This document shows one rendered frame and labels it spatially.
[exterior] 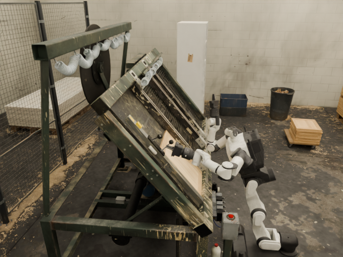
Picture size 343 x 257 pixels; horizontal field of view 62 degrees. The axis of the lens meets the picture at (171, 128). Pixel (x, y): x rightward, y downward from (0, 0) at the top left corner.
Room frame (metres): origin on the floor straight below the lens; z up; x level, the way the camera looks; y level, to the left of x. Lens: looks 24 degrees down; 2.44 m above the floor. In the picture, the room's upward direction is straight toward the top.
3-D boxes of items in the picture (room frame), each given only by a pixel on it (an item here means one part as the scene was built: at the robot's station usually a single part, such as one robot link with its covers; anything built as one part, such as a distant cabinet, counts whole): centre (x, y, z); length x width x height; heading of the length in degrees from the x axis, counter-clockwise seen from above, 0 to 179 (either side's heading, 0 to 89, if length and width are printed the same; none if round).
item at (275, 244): (2.18, -0.96, 0.28); 0.21 x 0.20 x 0.13; 84
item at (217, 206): (2.19, -0.43, 0.69); 0.50 x 0.14 x 0.24; 174
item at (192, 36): (6.34, -0.45, 1.03); 0.61 x 0.58 x 2.05; 170
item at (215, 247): (2.18, -0.45, 0.10); 0.10 x 0.10 x 0.20
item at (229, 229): (1.74, -0.45, 0.84); 0.12 x 0.12 x 0.18; 84
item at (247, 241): (2.18, -0.93, 0.19); 0.64 x 0.52 x 0.33; 84
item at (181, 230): (2.87, 0.28, 0.41); 2.20 x 1.38 x 0.83; 174
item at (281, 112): (6.18, -2.46, 0.33); 0.52 x 0.51 x 0.65; 170
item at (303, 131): (4.87, -2.42, 0.20); 0.61 x 0.53 x 0.40; 170
